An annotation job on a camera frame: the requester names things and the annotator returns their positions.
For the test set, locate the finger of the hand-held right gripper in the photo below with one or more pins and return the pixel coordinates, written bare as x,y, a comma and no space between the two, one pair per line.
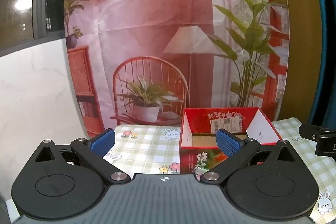
309,132

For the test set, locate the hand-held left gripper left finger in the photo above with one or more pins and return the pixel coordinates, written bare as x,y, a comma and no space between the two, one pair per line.
101,142

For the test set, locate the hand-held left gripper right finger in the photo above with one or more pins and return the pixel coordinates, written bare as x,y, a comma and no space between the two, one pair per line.
228,144

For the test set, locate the red cardboard box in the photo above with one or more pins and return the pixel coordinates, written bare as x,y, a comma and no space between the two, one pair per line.
199,119

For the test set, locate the green checked rabbit tablecloth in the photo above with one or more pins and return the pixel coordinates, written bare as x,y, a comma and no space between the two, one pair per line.
147,145

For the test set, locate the printed room scene backdrop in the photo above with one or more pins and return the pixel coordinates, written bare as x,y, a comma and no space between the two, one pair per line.
157,3

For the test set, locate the dark window frame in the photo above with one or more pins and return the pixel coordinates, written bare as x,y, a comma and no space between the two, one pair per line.
39,3

